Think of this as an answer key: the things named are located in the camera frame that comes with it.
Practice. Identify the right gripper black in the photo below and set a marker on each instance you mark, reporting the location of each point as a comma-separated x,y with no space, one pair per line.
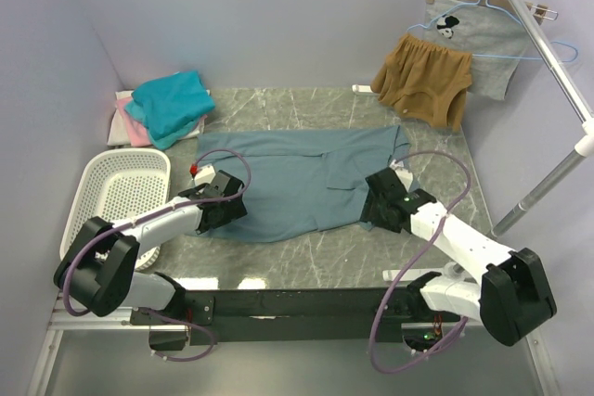
369,213

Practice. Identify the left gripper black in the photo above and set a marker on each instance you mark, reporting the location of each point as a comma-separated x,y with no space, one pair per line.
234,210

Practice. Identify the grey-blue t shirt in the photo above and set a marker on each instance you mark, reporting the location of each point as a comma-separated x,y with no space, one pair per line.
301,181

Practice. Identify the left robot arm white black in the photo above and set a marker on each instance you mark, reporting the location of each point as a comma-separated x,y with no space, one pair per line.
97,275

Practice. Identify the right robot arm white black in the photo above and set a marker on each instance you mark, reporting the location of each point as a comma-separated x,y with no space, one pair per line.
506,290

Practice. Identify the white plastic laundry basket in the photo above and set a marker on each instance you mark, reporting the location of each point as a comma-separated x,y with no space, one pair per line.
117,184

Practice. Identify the pink folded t shirt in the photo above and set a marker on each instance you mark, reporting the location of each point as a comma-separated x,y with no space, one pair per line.
135,130

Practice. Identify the teal folded t shirt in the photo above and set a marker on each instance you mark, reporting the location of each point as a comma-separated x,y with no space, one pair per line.
170,107

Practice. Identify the white folded t shirt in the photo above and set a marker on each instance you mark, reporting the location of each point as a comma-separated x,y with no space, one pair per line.
117,135

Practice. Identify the brown shorts hanging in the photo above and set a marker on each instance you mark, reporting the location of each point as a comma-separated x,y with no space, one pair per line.
425,81

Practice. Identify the metal clothes rack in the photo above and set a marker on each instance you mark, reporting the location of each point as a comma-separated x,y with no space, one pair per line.
515,144

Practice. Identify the grey panda shirt hanging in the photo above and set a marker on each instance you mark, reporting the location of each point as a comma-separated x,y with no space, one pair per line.
490,78

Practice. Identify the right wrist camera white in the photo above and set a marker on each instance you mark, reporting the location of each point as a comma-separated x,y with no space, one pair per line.
405,176

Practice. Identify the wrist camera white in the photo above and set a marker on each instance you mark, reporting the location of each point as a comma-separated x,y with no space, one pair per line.
405,176
202,174

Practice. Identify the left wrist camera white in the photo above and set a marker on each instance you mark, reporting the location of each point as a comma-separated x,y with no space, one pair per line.
202,174

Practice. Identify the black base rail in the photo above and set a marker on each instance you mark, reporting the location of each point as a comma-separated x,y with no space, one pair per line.
283,315

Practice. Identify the aluminium frame rail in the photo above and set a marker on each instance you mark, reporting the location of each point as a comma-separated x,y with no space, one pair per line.
61,319

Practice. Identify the light blue wire hanger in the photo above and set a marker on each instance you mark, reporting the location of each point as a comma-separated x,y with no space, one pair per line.
490,29

